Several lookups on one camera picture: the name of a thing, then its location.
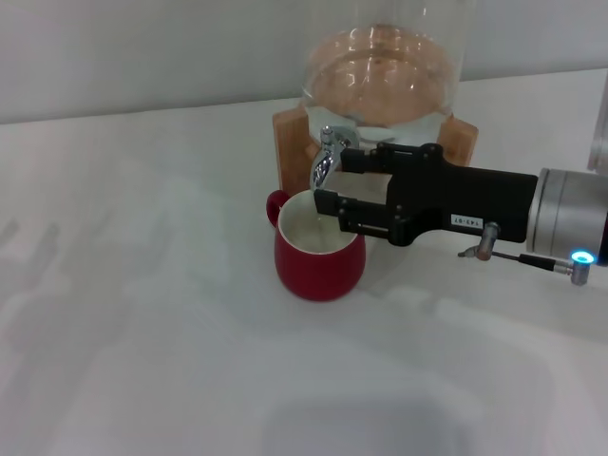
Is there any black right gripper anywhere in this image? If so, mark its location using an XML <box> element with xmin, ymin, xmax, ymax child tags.
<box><xmin>313</xmin><ymin>141</ymin><xmax>541</xmax><ymax>248</ymax></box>

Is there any red ceramic cup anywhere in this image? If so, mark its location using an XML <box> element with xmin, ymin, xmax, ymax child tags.
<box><xmin>264</xmin><ymin>188</ymin><xmax>368</xmax><ymax>303</ymax></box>

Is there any chrome dispenser faucet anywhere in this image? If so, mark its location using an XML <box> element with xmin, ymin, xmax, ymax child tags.
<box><xmin>309</xmin><ymin>125</ymin><xmax>358</xmax><ymax>192</ymax></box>

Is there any light wooden dispenser stand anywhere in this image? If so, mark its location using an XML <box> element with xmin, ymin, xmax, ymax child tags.
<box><xmin>272</xmin><ymin>107</ymin><xmax>478</xmax><ymax>200</ymax></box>

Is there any clear glass dispenser jar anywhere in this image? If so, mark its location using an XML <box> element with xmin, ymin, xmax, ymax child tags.
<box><xmin>298</xmin><ymin>0</ymin><xmax>466</xmax><ymax>148</ymax></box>

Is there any white tablecloth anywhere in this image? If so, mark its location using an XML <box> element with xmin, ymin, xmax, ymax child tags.
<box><xmin>0</xmin><ymin>68</ymin><xmax>608</xmax><ymax>456</ymax></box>

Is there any right arm silver cable plug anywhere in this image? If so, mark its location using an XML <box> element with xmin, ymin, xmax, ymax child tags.
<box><xmin>458</xmin><ymin>221</ymin><xmax>598</xmax><ymax>286</ymax></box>

